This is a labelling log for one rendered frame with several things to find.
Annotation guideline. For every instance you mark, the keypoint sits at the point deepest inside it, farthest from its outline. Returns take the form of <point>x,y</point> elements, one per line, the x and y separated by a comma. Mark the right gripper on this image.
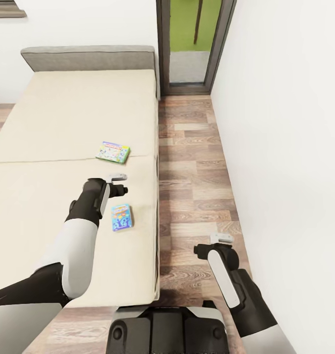
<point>202,250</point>

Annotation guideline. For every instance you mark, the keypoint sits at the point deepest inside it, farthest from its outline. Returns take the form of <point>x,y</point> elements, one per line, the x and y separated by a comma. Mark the door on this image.
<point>191,38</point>

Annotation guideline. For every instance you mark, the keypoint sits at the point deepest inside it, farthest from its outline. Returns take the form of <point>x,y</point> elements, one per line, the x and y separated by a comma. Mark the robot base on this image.
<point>168,330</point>

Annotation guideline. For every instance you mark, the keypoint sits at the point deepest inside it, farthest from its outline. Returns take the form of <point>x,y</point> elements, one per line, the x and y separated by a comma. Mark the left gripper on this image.
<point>118,190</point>

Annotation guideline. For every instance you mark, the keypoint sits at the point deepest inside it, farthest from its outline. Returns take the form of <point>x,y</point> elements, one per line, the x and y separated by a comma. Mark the board game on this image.
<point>113,152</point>
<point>121,217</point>

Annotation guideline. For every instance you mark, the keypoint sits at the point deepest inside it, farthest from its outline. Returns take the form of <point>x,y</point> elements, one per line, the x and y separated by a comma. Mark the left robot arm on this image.
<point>63,273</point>

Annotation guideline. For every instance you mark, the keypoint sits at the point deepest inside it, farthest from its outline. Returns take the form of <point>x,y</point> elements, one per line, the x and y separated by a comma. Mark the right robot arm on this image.
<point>258,328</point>

